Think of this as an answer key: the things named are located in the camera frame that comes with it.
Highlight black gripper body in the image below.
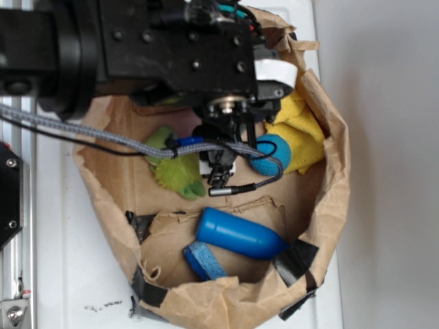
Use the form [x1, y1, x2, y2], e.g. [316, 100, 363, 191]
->
[95, 0, 298, 133]

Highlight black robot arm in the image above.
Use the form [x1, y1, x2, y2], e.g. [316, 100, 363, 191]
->
[1, 1, 298, 134]

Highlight teal dimpled ball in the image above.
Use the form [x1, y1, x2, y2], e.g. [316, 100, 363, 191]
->
[249, 134, 292, 176]

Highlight yellow cloth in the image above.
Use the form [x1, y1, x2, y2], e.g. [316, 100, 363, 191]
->
[264, 90, 325, 175]

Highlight green fuzzy toy turtle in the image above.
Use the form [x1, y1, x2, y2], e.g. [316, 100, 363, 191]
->
[144, 125, 206, 201]

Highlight blue plastic bottle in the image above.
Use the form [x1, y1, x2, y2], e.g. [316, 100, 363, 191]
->
[196, 207, 289, 260]

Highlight blue sponge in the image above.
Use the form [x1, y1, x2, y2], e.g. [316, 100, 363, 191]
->
[183, 241, 228, 281]

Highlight crumpled brown paper bag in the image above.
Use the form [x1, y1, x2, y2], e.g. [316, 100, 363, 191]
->
[73, 6, 351, 328]

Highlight black octagonal mount plate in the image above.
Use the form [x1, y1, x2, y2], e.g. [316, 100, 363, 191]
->
[0, 141, 23, 250]

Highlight aluminium extrusion rail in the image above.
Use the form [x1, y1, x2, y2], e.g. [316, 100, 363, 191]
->
[1, 114, 36, 328]

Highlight silver corner bracket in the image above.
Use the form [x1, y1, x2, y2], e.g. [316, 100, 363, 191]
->
[0, 299, 32, 329]

